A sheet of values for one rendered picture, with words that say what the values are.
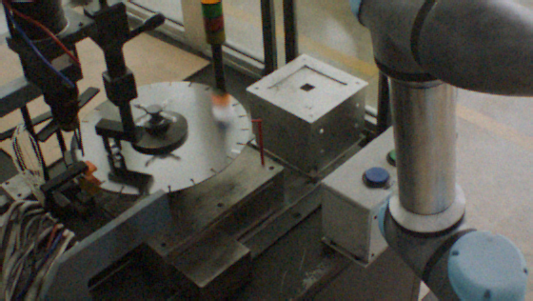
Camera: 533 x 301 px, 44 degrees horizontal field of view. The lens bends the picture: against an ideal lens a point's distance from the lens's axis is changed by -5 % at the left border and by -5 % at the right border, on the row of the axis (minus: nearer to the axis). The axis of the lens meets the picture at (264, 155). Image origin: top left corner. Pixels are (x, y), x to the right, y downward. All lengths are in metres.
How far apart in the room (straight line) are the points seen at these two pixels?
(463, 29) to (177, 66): 1.21
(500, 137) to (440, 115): 1.96
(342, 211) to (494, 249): 0.32
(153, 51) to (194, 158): 0.75
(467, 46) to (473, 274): 0.38
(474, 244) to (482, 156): 1.73
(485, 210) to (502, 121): 0.55
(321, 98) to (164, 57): 0.60
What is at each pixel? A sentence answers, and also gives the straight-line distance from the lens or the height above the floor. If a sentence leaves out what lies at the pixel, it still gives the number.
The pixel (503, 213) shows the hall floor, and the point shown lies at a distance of 2.50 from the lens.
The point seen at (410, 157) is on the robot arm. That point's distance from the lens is 0.93.
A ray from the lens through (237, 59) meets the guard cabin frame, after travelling 1.76.
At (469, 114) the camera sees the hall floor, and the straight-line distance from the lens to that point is 2.93.
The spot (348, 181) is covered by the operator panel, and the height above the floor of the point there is 0.90.
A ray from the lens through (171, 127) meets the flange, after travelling 1.25.
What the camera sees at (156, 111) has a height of 1.00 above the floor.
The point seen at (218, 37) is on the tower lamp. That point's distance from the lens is 1.45.
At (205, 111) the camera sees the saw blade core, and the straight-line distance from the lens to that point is 1.29.
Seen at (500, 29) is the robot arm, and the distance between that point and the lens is 0.71.
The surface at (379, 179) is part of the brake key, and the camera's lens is 1.19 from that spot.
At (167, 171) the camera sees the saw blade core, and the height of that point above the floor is 0.95.
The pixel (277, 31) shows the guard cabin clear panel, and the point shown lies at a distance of 1.63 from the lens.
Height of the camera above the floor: 1.70
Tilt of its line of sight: 40 degrees down
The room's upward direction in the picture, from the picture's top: 4 degrees counter-clockwise
